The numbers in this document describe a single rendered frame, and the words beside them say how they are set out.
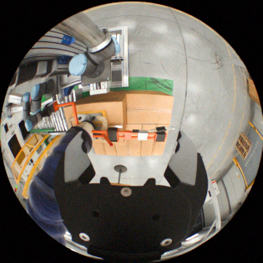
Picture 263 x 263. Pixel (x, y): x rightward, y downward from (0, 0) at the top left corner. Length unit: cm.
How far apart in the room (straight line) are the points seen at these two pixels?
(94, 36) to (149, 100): 97
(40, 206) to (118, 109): 81
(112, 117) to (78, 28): 70
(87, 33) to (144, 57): 146
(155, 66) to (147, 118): 98
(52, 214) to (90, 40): 63
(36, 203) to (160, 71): 197
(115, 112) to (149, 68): 115
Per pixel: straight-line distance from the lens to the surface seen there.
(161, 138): 68
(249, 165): 923
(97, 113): 76
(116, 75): 145
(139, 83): 163
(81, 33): 34
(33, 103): 87
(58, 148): 52
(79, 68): 44
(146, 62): 169
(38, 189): 44
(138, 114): 116
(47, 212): 43
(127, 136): 65
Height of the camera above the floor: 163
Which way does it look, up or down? 58 degrees down
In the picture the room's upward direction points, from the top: 178 degrees counter-clockwise
